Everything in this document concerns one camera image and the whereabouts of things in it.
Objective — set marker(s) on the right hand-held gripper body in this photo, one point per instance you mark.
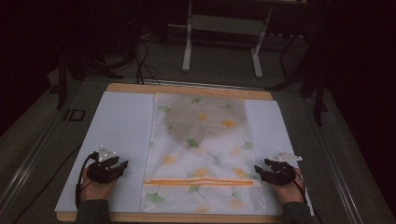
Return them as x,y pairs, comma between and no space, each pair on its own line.
281,172

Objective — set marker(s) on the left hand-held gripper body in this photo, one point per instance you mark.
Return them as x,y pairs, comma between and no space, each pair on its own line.
100,172

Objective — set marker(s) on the floral cloth bag orange zipper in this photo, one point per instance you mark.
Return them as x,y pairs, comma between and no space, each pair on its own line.
202,149

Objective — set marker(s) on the person's left hand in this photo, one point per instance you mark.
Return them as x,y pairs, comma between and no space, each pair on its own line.
97,190

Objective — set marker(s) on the person's right hand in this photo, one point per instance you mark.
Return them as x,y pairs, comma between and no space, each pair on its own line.
291,191

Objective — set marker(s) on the white table mat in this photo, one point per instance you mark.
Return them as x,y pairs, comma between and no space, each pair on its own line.
124,130

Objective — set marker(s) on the black rectangular floor plate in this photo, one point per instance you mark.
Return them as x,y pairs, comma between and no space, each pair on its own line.
74,114

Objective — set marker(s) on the black tripod stand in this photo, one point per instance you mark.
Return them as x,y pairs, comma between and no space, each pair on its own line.
77,67
311,81

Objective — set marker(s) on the metal floor rail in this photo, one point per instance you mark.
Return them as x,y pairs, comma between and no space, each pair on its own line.
336,161
25,168

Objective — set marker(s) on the white metal table frame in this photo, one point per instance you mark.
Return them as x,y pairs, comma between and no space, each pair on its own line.
224,25

